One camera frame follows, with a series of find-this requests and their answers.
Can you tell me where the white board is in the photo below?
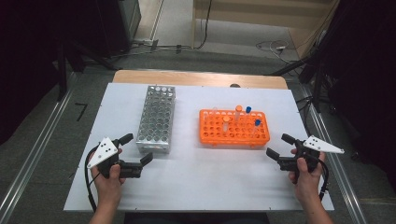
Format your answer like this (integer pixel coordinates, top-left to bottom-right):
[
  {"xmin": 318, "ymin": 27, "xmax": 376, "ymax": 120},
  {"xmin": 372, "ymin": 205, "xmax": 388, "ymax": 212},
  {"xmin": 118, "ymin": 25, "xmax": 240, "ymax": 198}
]
[{"xmin": 64, "ymin": 82, "xmax": 335, "ymax": 213}]

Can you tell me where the metal floor rail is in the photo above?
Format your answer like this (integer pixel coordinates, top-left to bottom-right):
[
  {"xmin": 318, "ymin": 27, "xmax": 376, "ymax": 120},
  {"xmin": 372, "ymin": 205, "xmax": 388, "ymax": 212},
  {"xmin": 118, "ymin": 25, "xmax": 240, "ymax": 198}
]
[
  {"xmin": 0, "ymin": 73, "xmax": 78, "ymax": 224},
  {"xmin": 298, "ymin": 87, "xmax": 369, "ymax": 224}
]

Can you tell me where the black hanging cable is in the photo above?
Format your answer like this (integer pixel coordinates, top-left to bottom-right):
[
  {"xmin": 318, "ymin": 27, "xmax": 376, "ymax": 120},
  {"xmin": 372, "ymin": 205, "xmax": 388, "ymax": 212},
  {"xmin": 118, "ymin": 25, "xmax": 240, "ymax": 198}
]
[{"xmin": 194, "ymin": 0, "xmax": 214, "ymax": 50}]

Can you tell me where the grey floor cable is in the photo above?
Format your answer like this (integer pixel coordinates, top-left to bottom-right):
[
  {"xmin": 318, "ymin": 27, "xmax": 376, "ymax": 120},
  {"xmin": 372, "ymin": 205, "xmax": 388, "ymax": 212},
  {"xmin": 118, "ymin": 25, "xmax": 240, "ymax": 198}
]
[{"xmin": 111, "ymin": 42, "xmax": 194, "ymax": 60}]

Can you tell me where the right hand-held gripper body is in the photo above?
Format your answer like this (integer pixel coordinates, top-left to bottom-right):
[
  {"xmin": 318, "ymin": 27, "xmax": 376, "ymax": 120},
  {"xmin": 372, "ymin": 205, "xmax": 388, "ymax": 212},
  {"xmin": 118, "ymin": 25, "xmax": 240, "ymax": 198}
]
[{"xmin": 277, "ymin": 134, "xmax": 346, "ymax": 182}]

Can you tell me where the silver metal tube rack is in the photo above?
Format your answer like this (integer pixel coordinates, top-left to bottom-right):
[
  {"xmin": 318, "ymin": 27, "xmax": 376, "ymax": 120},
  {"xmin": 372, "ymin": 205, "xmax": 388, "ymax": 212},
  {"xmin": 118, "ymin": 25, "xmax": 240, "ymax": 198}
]
[{"xmin": 135, "ymin": 84, "xmax": 177, "ymax": 155}]

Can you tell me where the person's right hand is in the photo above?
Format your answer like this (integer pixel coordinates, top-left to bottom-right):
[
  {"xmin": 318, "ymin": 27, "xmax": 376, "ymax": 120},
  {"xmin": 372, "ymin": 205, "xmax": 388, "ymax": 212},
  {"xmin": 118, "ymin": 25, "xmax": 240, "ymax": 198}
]
[{"xmin": 288, "ymin": 153, "xmax": 327, "ymax": 203}]

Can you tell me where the white floor cable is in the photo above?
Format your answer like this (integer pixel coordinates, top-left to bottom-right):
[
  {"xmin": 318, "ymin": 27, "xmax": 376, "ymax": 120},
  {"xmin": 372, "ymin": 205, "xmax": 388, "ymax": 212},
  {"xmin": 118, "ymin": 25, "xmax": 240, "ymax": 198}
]
[{"xmin": 255, "ymin": 39, "xmax": 301, "ymax": 65}]

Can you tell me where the right hand-held gripper black cable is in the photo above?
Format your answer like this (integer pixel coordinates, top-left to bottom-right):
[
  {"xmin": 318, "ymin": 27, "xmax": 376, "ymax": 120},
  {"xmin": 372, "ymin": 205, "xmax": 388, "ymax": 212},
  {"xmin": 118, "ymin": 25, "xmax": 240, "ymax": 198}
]
[{"xmin": 311, "ymin": 152, "xmax": 331, "ymax": 202}]

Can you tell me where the person's dark clothing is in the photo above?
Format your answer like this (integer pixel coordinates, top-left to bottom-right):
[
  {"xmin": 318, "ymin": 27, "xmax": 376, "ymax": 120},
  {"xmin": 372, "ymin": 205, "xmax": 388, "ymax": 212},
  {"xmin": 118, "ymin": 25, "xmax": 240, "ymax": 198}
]
[{"xmin": 123, "ymin": 212, "xmax": 271, "ymax": 224}]

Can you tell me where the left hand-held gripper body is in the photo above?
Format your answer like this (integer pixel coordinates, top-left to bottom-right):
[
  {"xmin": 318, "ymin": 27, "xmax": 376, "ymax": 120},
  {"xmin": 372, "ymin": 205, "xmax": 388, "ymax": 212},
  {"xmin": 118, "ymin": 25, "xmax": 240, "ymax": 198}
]
[{"xmin": 86, "ymin": 136, "xmax": 144, "ymax": 180}]

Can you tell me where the dark cabinet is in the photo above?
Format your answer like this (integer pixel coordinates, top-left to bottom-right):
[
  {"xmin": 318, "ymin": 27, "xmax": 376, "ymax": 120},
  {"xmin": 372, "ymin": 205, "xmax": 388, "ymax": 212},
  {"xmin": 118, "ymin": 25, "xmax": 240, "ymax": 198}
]
[{"xmin": 92, "ymin": 0, "xmax": 143, "ymax": 59}]

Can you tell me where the black metal stand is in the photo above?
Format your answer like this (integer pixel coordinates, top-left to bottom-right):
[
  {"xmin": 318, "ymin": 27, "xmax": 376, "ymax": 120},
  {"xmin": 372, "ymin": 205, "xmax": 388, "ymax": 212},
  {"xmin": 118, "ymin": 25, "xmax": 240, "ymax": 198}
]
[
  {"xmin": 267, "ymin": 55, "xmax": 325, "ymax": 114},
  {"xmin": 55, "ymin": 39, "xmax": 120, "ymax": 103}
]

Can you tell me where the black curtain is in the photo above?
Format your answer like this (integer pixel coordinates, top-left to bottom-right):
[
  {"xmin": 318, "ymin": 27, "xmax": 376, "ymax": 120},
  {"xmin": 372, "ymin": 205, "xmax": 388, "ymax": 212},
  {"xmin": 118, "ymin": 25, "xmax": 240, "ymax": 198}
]
[
  {"xmin": 321, "ymin": 0, "xmax": 396, "ymax": 189},
  {"xmin": 0, "ymin": 0, "xmax": 64, "ymax": 146}
]

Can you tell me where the wooden cabinet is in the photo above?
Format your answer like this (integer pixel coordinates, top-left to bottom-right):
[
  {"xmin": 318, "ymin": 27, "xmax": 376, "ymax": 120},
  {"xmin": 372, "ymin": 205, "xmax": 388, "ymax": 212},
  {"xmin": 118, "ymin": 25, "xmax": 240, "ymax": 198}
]
[{"xmin": 191, "ymin": 0, "xmax": 341, "ymax": 60}]

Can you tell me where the left hand-held gripper black cable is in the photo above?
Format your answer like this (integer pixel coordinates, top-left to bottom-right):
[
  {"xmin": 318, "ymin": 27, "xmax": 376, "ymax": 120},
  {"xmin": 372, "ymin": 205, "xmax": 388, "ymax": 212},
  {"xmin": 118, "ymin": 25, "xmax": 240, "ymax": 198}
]
[{"xmin": 83, "ymin": 146, "xmax": 105, "ymax": 213}]

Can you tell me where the hand-held gripper black cable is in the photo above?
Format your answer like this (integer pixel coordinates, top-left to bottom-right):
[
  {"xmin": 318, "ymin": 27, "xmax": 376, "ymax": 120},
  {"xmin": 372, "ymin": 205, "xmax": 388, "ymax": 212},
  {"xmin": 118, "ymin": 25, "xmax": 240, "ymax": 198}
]
[
  {"xmin": 83, "ymin": 146, "xmax": 105, "ymax": 213},
  {"xmin": 311, "ymin": 152, "xmax": 331, "ymax": 202}
]

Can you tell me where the person's left hand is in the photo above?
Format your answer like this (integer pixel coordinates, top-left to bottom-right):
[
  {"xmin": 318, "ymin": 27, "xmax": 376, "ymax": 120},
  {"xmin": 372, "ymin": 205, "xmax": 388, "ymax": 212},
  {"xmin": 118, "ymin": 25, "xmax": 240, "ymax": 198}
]
[{"xmin": 88, "ymin": 154, "xmax": 126, "ymax": 204}]

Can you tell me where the orange plastic tube rack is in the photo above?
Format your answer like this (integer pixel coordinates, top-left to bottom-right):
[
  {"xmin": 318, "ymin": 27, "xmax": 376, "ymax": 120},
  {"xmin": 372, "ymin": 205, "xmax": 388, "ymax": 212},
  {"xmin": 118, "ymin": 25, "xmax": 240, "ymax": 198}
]
[{"xmin": 198, "ymin": 108, "xmax": 271, "ymax": 148}]

